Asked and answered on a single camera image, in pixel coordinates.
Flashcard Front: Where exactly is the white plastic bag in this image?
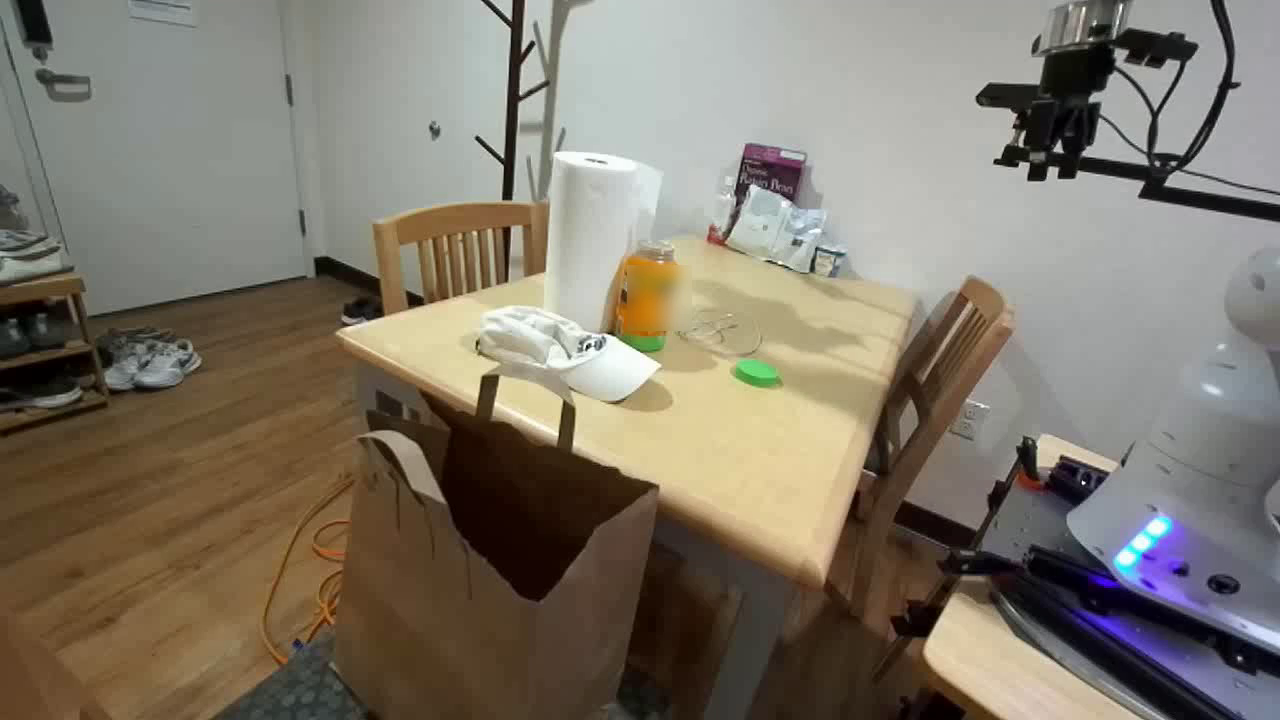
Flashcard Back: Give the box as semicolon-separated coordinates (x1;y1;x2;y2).
704;179;838;282

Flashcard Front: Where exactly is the brown paper bag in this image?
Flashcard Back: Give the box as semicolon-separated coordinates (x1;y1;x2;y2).
332;370;663;720

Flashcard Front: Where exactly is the orange juice bottle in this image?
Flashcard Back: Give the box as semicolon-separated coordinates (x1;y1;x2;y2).
608;246;685;358

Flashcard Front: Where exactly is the green round lid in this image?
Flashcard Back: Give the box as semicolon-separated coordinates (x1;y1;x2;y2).
728;358;788;394

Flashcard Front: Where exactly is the white paper towel roll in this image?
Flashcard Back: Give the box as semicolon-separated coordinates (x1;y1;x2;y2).
544;149;670;336

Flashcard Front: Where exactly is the wooden chair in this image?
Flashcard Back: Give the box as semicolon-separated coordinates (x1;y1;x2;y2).
811;272;1020;646
369;197;553;322

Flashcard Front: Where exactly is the purple package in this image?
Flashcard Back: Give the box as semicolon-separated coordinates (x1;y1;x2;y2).
734;139;815;207

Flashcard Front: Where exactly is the dark coat rack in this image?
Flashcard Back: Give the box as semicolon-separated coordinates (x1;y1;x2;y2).
471;0;558;282

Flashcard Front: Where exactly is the black orange bar clamp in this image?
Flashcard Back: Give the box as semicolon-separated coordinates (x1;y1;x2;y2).
1008;432;1116;509

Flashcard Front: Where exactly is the grey metal mounting plate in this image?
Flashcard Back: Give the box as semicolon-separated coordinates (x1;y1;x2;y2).
977;456;1280;720

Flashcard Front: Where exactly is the white sneaker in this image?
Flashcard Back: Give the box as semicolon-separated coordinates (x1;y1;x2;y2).
95;328;159;394
128;336;208;397

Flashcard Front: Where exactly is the grey patterned rug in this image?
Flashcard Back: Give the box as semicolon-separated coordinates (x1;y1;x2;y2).
218;632;378;720

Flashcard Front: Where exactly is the white door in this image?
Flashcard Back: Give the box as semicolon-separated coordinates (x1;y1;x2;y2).
0;0;321;322

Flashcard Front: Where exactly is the white paper sign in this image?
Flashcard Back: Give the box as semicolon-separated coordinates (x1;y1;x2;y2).
128;0;203;27

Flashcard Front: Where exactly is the wooden shoe rack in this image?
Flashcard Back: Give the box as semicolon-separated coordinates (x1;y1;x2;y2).
0;263;111;442

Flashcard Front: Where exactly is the dark shoes pair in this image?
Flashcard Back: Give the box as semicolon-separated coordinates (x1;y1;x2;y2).
0;307;74;360
0;376;88;415

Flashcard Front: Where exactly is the white sneakers pair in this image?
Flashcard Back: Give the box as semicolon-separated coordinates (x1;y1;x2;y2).
0;186;69;287

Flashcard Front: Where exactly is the black door lock box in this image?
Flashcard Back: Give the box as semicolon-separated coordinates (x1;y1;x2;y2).
11;0;57;66

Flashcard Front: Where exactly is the white wall outlet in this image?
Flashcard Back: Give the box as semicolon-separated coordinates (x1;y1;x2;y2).
947;397;997;446

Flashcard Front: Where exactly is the orange extension cable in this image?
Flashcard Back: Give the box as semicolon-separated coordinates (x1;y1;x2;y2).
258;470;360;673

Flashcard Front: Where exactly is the black camera on mount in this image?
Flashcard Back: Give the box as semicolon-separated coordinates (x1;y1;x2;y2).
972;0;1205;188

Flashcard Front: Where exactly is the silver door handle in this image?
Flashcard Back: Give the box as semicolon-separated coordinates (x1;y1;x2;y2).
32;66;95;104

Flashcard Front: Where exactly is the black camera cable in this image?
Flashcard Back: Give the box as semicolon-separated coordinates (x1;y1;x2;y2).
1114;0;1244;192

